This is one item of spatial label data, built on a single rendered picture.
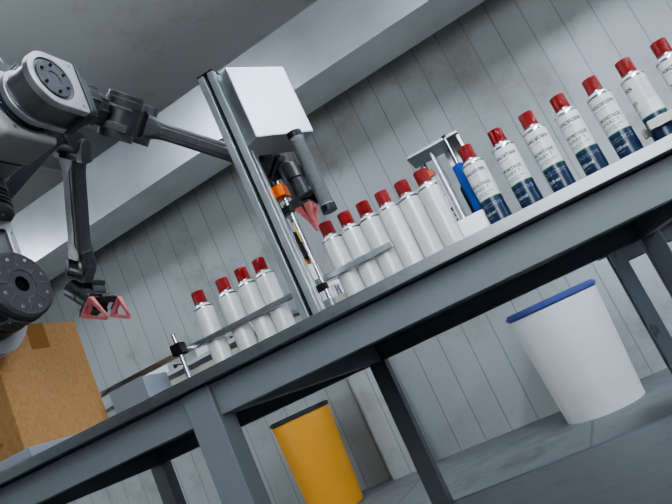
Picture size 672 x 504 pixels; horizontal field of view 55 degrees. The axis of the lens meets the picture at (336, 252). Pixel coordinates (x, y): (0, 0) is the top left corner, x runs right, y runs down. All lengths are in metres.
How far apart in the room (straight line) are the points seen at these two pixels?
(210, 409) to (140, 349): 4.92
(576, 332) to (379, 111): 2.29
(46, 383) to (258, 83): 0.82
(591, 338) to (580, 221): 2.94
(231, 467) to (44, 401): 0.51
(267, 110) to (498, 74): 3.58
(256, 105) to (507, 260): 0.74
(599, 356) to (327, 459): 1.95
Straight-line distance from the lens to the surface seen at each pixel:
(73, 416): 1.58
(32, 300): 1.37
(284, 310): 1.59
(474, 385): 4.86
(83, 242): 2.06
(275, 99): 1.58
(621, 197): 1.07
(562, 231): 1.06
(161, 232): 5.97
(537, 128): 1.50
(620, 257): 2.65
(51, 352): 1.61
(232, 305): 1.64
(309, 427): 4.68
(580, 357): 3.97
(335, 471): 4.73
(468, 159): 1.51
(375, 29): 4.38
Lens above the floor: 0.69
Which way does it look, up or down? 12 degrees up
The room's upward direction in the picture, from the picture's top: 25 degrees counter-clockwise
